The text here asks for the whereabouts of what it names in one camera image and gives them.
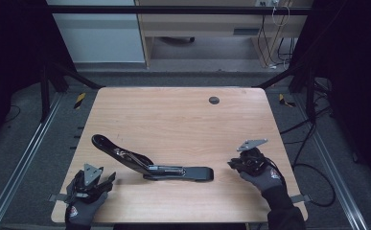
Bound person's right hand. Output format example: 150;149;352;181
239;166;285;194

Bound thin black floor cable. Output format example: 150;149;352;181
0;104;22;124

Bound white cabinet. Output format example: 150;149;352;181
46;0;147;64

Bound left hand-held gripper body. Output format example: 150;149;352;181
72;163;110;204

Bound aluminium floor rail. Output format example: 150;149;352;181
292;94;369;230
0;92;64;230

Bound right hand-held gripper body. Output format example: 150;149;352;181
236;138;268;176

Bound yellow black tape strip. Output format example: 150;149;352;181
278;93;296;108
73;92;86;110

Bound black looped floor cable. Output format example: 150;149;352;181
292;162;336;208

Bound white hanging cable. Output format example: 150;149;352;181
271;0;291;27

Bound black stapler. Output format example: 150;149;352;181
91;133;215;184

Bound black horizontal frame bar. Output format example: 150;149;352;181
47;5;313;15

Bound light wooden desk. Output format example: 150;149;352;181
134;0;313;70

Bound grey tape piece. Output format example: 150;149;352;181
48;193;72;203
290;194;312;204

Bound black frame strut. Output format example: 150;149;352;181
39;61;104;123
253;61;316;124

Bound black straight floor cable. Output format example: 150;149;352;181
280;106;333;135

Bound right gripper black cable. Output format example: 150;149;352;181
263;157;288;188

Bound black hanging cables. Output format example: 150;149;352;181
257;13;297;70

